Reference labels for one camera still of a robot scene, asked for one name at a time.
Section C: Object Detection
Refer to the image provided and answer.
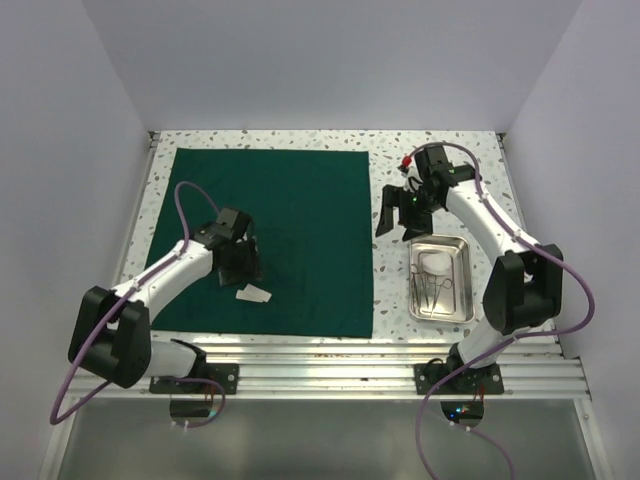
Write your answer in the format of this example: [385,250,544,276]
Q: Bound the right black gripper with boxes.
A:
[375,184,441,243]

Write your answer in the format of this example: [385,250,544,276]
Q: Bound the white packet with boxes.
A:
[235,290,271,303]
[242,284,272,303]

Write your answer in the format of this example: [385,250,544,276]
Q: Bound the steel surgical scissors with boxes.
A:
[410,264,436,309]

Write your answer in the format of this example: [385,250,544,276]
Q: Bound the steel forceps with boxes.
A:
[426,273,452,317]

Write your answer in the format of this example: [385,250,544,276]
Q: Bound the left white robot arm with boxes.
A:
[68,208,262,393]

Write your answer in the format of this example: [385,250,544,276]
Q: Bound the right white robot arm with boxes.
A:
[375,142,565,393]

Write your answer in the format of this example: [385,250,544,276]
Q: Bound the green surgical cloth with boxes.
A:
[147,149,374,338]

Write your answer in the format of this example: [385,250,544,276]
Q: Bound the stainless steel tray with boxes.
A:
[409,235,475,324]

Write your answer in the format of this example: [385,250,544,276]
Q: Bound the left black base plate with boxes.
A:
[149,363,240,395]

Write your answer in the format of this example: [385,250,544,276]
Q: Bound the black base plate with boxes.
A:
[413,358,505,395]
[149,363,240,395]

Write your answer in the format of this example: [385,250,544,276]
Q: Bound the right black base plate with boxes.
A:
[413,358,505,395]

